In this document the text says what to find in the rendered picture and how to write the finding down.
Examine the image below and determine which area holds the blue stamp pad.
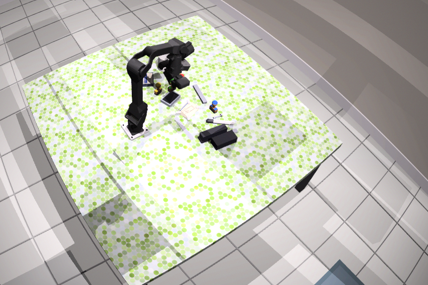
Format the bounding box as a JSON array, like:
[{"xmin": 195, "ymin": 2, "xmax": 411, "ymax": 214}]
[{"xmin": 143, "ymin": 72, "xmax": 154, "ymax": 87}]

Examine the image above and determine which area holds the white mug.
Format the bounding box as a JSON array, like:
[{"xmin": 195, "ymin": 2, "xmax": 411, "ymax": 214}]
[{"xmin": 158, "ymin": 54, "xmax": 169, "ymax": 72}]

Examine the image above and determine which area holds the tan inspection card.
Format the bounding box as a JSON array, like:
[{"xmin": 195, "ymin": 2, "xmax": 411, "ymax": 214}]
[{"xmin": 176, "ymin": 100, "xmax": 201, "ymax": 120}]

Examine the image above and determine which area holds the wooden date stamp with blue top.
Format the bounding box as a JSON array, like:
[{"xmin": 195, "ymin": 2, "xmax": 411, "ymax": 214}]
[{"xmin": 210, "ymin": 100, "xmax": 218, "ymax": 113}]

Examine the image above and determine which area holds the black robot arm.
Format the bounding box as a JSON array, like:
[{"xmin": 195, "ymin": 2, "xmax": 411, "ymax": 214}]
[{"xmin": 124, "ymin": 38, "xmax": 194, "ymax": 136}]

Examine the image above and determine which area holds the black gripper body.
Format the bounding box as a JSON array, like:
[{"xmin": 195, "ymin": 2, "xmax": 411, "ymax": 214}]
[{"xmin": 158, "ymin": 59, "xmax": 190, "ymax": 90}]

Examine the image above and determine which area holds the brown wooden rubber stamp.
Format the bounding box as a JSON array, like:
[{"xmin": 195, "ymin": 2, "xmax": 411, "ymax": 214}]
[{"xmin": 154, "ymin": 82, "xmax": 162, "ymax": 95}]

